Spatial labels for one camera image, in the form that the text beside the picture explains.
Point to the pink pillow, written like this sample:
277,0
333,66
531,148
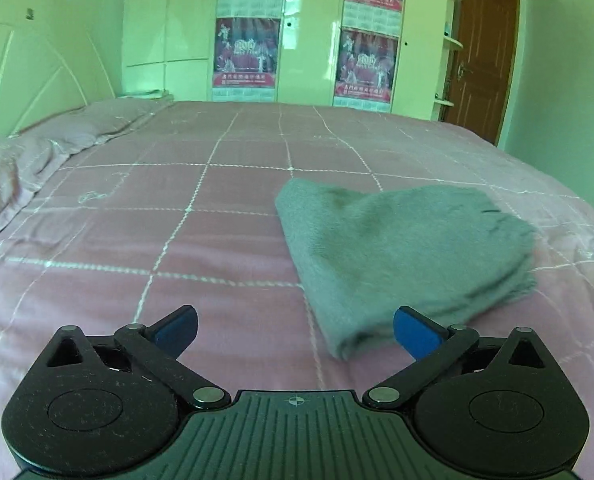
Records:
42,155

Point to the grey pants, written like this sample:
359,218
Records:
397,250

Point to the brown wooden door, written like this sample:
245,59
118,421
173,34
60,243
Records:
482,55

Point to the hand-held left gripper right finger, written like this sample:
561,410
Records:
417,331

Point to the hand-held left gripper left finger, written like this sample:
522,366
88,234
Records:
177,327

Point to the white headboard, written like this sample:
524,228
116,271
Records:
37,60

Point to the white wardrobe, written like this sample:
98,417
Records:
312,60

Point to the pink checked bed blanket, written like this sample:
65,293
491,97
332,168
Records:
177,240

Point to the white corner shelf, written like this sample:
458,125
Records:
449,42

